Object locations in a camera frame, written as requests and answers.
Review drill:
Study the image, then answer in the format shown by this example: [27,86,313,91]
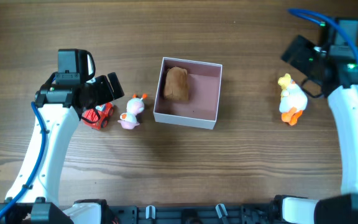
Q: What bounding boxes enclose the left blue cable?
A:
[0,101,48,224]

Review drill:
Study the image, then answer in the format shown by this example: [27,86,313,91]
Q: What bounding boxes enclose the red toy fire truck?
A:
[81,102,114,130]

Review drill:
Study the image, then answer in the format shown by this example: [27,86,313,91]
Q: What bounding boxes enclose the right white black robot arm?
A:
[270,10,358,223]

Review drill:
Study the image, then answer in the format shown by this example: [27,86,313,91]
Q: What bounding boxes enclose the white yellow duck plush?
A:
[278,73,308,126]

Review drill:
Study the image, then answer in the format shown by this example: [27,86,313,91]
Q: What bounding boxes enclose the pink cardboard box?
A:
[153,57,223,129]

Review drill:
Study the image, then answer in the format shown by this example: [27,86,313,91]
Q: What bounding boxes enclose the brown plush toy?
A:
[163,67,190,101]

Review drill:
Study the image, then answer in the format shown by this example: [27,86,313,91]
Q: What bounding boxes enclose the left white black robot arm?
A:
[0,49,124,223]

